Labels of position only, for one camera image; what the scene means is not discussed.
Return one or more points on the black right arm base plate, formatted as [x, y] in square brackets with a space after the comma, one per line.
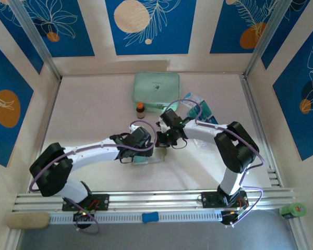
[210, 200]

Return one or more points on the aluminium side rail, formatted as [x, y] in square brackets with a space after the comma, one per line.
[258, 117]

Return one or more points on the mint green zip pouch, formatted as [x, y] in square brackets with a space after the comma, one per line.
[156, 88]

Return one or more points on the teal chip card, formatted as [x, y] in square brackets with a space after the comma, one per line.
[140, 160]

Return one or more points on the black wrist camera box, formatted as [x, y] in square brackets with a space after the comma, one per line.
[139, 138]
[171, 117]

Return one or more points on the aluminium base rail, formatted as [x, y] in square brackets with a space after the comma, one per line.
[156, 199]

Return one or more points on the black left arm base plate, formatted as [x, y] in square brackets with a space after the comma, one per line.
[101, 203]

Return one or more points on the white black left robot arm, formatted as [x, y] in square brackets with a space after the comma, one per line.
[94, 153]

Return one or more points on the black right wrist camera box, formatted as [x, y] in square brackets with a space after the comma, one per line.
[171, 117]

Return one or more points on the brown bottle orange cap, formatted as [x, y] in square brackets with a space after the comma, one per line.
[140, 112]

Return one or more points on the aluminium frame post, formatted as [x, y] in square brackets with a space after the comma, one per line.
[35, 39]
[276, 39]
[13, 239]

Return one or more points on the green round canister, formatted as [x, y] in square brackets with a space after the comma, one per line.
[292, 210]

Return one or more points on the clear plastic bag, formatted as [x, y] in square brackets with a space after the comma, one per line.
[156, 159]

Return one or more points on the blue bone-shaped clip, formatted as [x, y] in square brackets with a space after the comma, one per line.
[150, 217]

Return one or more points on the blue floral wall poster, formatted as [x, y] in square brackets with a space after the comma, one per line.
[300, 20]
[75, 31]
[172, 31]
[224, 26]
[21, 44]
[7, 108]
[289, 117]

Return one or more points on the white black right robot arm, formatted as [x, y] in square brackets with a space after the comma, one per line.
[203, 131]

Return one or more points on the beige oblong pad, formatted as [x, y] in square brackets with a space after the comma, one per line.
[28, 220]

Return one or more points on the clear plastic packet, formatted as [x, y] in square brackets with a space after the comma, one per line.
[201, 143]

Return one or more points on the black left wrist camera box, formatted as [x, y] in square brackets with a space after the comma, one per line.
[139, 138]

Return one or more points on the white blue surgical packet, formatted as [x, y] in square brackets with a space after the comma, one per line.
[191, 97]

